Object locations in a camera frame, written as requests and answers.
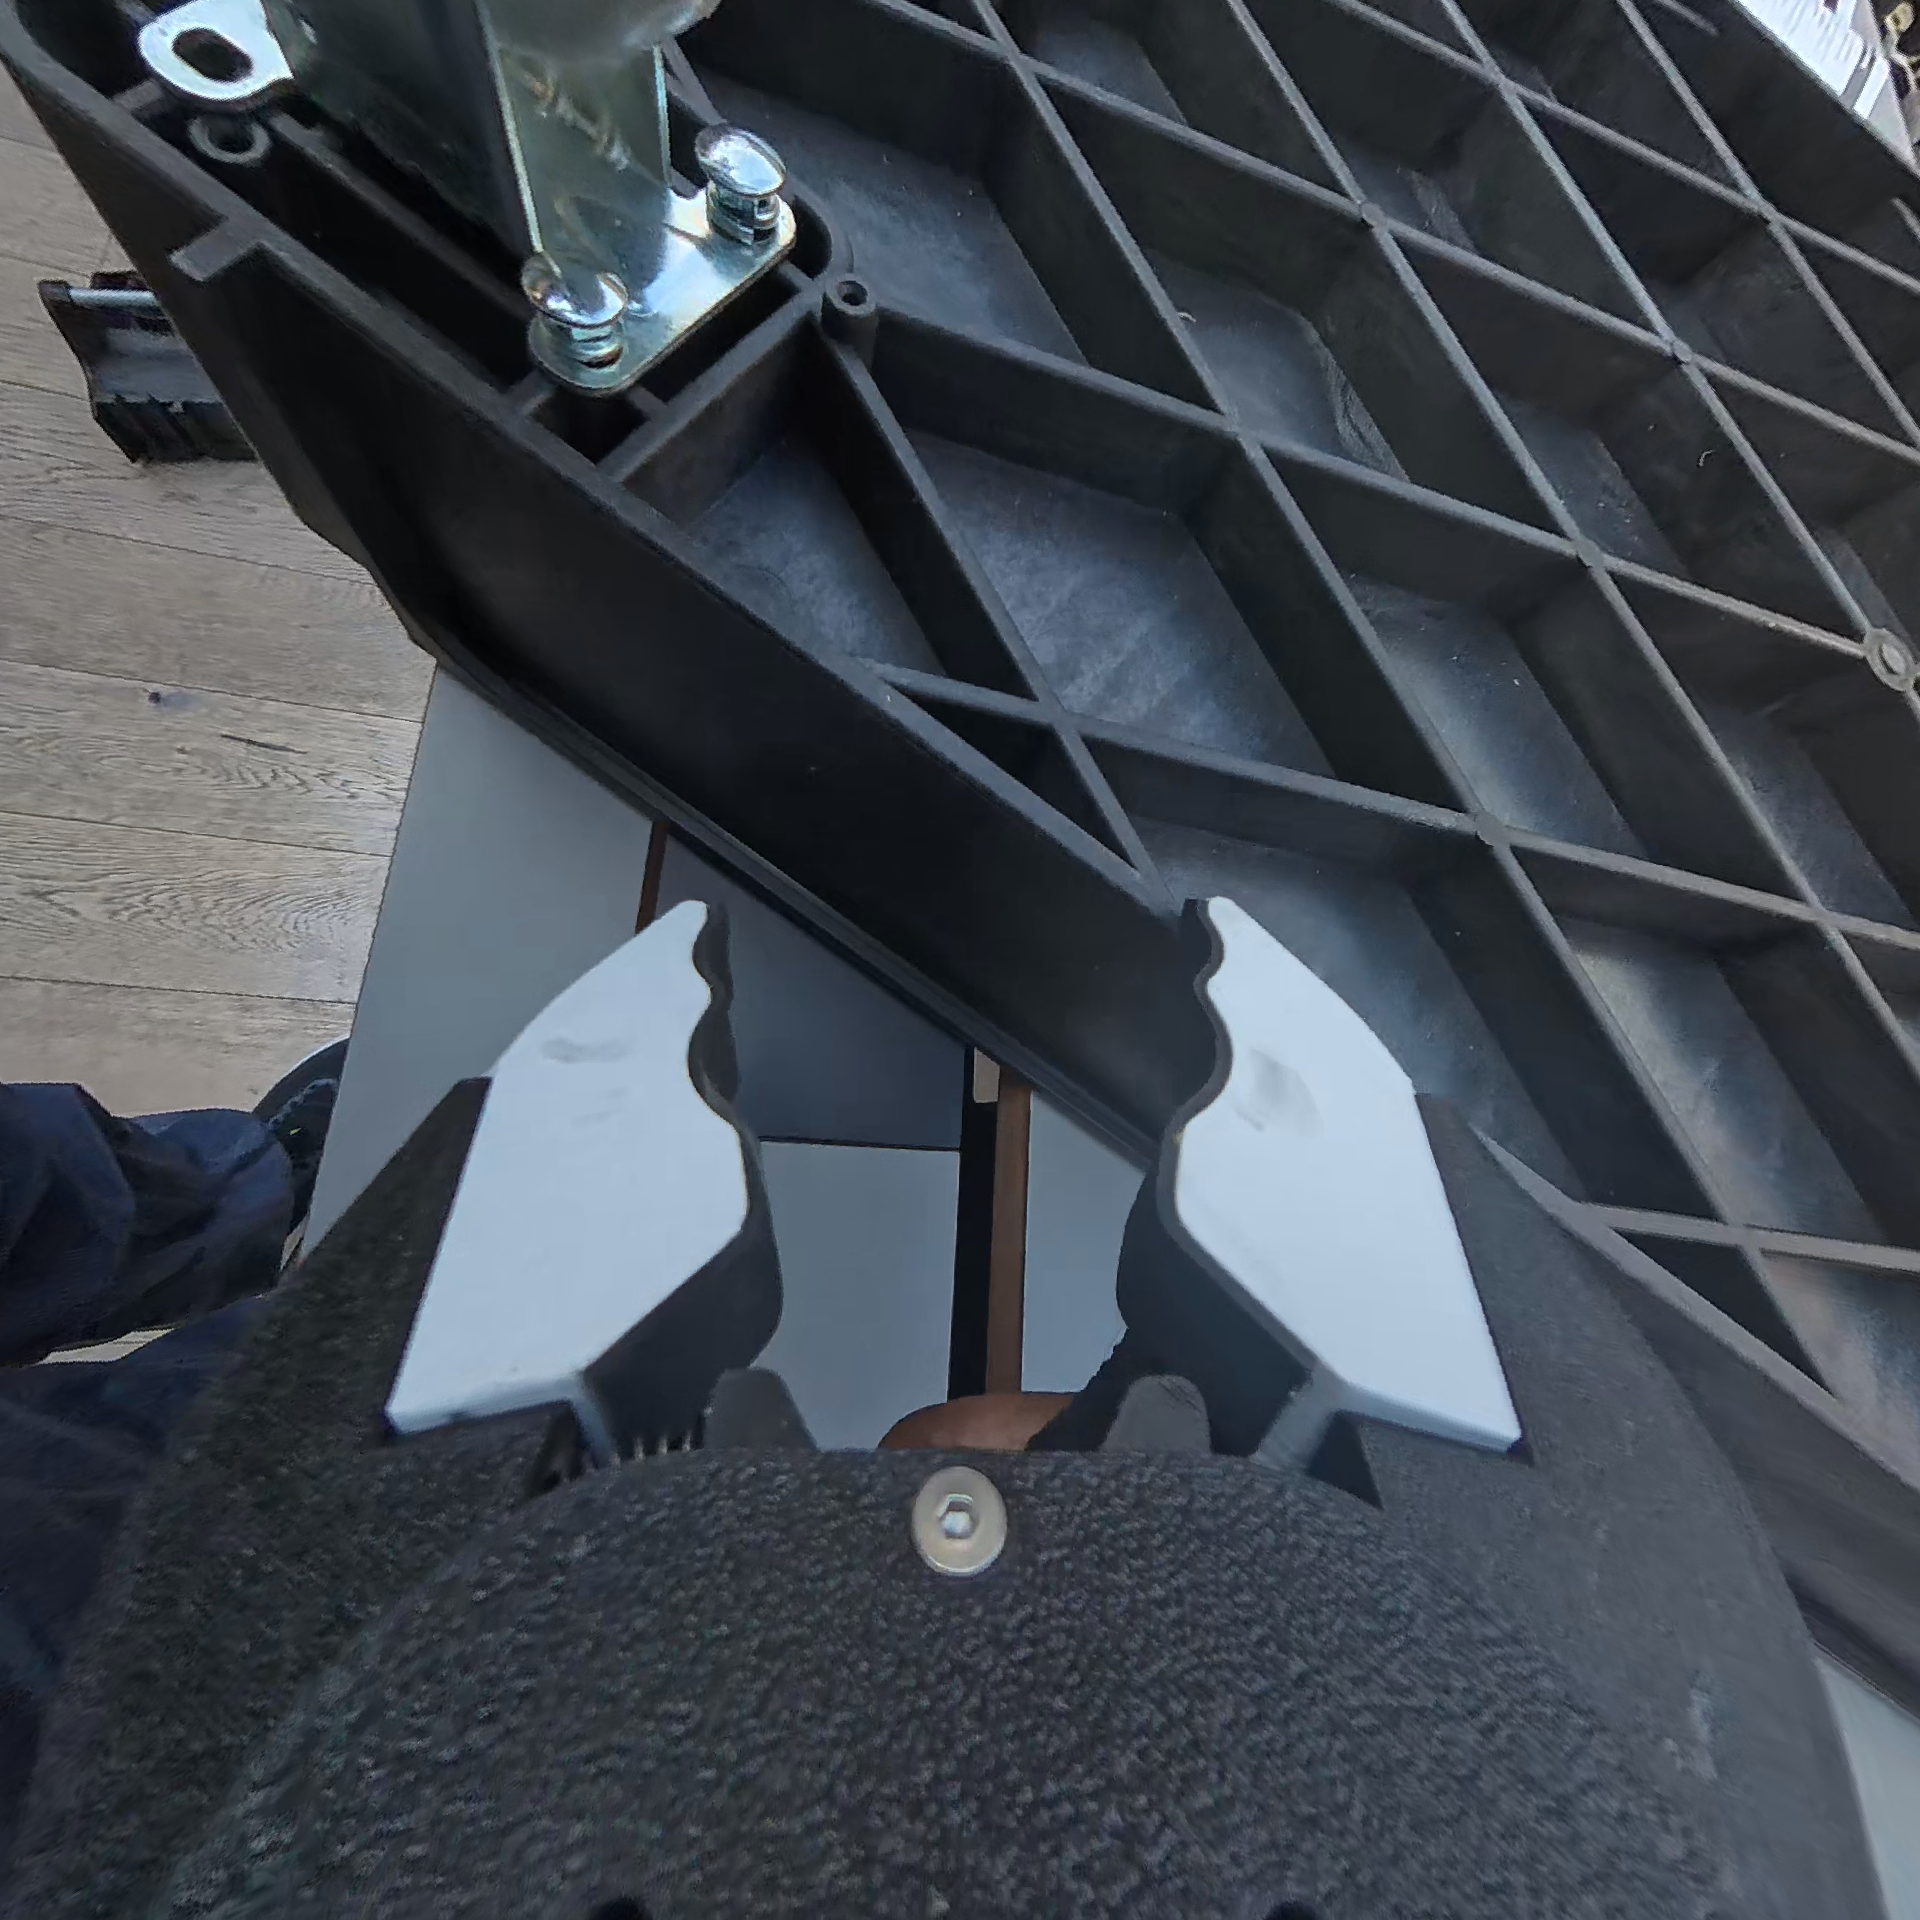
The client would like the grey desk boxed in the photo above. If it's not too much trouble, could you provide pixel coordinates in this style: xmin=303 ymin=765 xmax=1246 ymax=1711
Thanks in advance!
xmin=306 ymin=668 xmax=1920 ymax=1920

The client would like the brown wooden desk beam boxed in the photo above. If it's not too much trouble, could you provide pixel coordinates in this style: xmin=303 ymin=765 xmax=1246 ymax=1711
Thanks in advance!
xmin=957 ymin=1050 xmax=1038 ymax=1404

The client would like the person's right shoe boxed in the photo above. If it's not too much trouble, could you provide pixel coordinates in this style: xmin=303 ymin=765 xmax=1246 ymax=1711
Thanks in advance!
xmin=248 ymin=1040 xmax=353 ymax=1203

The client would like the white caster with metal bracket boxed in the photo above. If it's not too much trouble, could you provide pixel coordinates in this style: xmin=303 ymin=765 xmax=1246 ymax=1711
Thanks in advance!
xmin=142 ymin=0 xmax=797 ymax=397

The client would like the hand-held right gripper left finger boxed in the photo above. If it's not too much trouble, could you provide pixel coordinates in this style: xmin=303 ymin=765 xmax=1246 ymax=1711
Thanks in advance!
xmin=387 ymin=899 xmax=788 ymax=1467

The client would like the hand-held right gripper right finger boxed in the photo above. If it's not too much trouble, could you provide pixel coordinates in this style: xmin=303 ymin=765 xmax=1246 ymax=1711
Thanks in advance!
xmin=1117 ymin=894 xmax=1521 ymax=1480

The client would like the black plastic dolly platform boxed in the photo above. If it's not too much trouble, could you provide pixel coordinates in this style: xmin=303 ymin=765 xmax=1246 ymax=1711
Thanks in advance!
xmin=0 ymin=0 xmax=1920 ymax=1696

